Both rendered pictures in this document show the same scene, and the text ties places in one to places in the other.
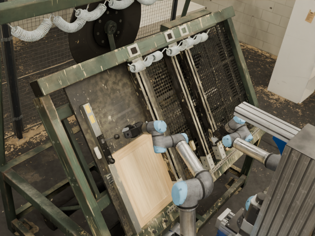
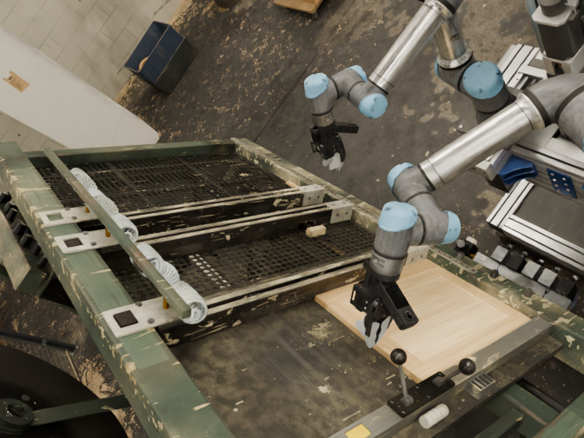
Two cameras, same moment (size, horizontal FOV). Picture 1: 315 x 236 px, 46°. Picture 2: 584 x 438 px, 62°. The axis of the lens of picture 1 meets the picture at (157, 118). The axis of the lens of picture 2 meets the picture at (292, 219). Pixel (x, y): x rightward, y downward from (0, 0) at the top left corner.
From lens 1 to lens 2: 1.51 m
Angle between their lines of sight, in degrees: 29
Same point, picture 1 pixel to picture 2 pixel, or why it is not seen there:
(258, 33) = not seen: hidden behind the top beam
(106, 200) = (517, 394)
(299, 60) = (90, 118)
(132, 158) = (402, 335)
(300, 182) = not seen: outside the picture
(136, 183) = (450, 328)
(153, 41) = (90, 276)
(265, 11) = not seen: outside the picture
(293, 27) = (29, 114)
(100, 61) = (179, 413)
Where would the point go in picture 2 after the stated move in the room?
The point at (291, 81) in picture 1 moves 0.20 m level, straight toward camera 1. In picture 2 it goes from (122, 138) to (133, 140)
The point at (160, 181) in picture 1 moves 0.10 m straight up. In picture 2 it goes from (418, 284) to (407, 275)
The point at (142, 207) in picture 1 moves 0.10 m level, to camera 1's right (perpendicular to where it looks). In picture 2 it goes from (489, 315) to (487, 285)
